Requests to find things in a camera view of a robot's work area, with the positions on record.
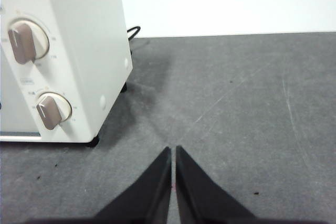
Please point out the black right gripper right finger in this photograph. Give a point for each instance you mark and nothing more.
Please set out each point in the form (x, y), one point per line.
(199, 203)

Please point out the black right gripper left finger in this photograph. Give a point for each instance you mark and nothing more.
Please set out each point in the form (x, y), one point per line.
(147, 203)

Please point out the white toaster oven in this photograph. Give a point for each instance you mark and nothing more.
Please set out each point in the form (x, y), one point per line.
(78, 37)

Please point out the taupe timer knob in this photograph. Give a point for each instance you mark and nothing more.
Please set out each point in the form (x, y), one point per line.
(51, 112)

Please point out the taupe temperature knob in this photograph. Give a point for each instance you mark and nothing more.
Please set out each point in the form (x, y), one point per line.
(25, 43)

